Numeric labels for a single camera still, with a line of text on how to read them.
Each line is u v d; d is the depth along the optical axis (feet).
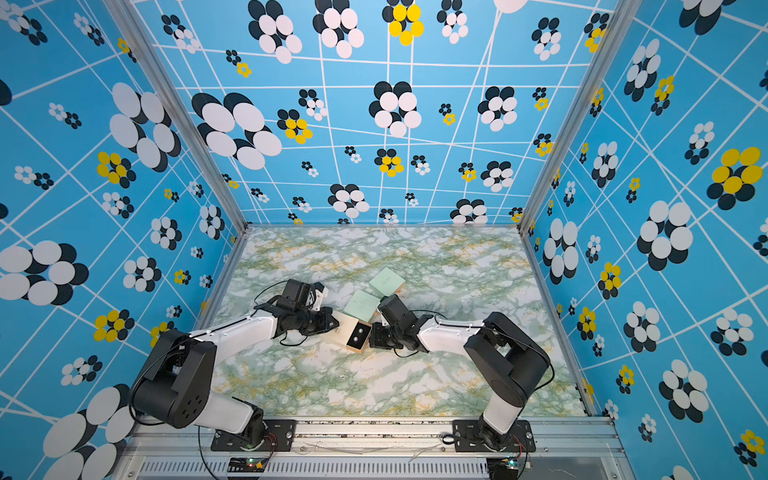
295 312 2.37
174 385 1.44
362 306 3.10
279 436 2.42
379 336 2.59
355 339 2.88
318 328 2.64
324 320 2.64
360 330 2.92
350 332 2.91
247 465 2.37
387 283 3.25
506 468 2.28
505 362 1.52
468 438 2.37
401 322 2.32
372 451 2.37
